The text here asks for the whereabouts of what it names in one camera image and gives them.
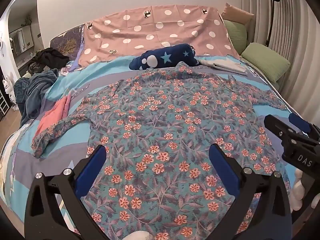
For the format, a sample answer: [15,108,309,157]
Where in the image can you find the peach pillow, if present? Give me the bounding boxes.
[221,3,255,24]

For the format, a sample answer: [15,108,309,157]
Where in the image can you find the large green pillow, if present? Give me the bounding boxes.
[241,42,291,82]

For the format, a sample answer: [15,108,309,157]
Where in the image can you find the white figurine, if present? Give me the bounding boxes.
[2,72,14,93]

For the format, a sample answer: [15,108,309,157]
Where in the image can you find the white folded cloth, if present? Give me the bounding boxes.
[199,59,248,75]

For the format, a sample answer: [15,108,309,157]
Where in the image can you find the purple patterned cloth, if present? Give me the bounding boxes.
[49,24,86,61]

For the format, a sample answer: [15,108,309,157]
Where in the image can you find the black clothes pile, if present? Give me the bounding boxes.
[31,47,70,69]

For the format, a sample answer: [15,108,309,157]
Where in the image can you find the blue patchwork bed sheet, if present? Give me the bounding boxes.
[0,55,297,230]

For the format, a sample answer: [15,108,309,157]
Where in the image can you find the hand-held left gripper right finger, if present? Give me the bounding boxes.
[209,144,293,240]

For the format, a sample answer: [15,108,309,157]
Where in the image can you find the white rack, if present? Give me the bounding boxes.
[0,89,11,116]

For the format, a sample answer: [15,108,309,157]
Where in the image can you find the teal floral shirt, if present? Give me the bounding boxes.
[31,64,293,240]

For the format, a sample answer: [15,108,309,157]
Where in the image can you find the navy star blanket roll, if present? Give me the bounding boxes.
[129,44,200,71]

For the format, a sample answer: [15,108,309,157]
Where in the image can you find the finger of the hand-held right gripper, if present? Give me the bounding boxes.
[264,114,320,147]
[288,113,320,141]

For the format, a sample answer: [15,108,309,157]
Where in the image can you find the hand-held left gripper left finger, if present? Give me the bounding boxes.
[24,144,107,240]

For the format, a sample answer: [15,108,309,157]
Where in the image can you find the small green pillow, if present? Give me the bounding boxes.
[222,19,248,54]

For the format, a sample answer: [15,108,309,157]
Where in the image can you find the person's right hand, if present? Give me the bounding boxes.
[289,168,305,211]

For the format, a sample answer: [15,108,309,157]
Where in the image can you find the white arched doorway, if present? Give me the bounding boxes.
[0,0,42,77]

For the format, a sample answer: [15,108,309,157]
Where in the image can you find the pink cloth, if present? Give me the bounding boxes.
[34,95,72,144]

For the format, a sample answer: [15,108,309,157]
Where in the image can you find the teal fleece blanket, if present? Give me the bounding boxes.
[14,70,60,125]

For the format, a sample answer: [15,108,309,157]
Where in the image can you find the pink polka dot sheet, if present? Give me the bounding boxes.
[75,4,242,67]

